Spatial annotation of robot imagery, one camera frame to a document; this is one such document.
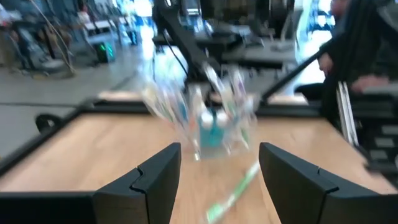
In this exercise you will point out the black table frame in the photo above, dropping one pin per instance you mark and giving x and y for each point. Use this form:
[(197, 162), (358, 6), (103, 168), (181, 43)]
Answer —
[(109, 105)]

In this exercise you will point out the computer with green light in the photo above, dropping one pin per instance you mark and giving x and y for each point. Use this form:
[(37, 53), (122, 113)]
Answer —
[(104, 51)]

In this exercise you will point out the clear acrylic toothbrush holder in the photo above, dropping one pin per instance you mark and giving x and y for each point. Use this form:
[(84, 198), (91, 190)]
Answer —
[(211, 152)]

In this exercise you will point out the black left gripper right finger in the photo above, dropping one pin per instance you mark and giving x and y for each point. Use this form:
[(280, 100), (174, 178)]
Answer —
[(298, 193)]

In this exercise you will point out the black slotted bracket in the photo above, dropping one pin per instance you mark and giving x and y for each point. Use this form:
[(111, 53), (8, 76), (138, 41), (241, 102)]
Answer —
[(373, 155)]

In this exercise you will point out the person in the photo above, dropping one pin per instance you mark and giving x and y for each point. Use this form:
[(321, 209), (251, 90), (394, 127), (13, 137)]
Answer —
[(357, 46)]

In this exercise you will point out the silver aluminium rail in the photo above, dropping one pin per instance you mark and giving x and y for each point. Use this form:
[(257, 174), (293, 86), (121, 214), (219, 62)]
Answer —
[(346, 115)]

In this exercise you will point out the black diagonal frame brace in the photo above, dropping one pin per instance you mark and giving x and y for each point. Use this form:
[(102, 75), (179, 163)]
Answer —
[(292, 74)]

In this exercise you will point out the person's hand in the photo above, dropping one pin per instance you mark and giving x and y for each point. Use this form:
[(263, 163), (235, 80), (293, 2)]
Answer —
[(325, 63), (370, 83)]

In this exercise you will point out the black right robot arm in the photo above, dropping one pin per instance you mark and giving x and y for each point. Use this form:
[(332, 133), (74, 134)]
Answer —
[(183, 40)]

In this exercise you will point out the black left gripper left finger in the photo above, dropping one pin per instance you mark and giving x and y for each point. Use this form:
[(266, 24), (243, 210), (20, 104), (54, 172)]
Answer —
[(149, 193)]

